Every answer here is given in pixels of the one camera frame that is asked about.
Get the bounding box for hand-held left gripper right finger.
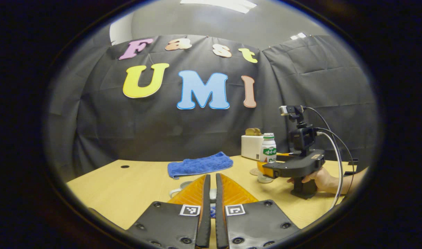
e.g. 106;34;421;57
215;173;301;249

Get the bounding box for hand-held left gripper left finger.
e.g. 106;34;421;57
126;174;212;249

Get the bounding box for white water bottle green label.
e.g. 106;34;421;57
258;133;277;184

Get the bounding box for white teacup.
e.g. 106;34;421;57
169;181;195;199

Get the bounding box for white toaster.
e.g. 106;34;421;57
241;135;264;161

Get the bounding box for blue towel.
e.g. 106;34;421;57
168;151;234;179

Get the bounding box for black backdrop cloth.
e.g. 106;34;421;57
45;34;379;180

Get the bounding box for large ceiling light panel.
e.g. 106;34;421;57
180;0;258;14

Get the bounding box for white cable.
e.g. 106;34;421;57
316;131;344;210

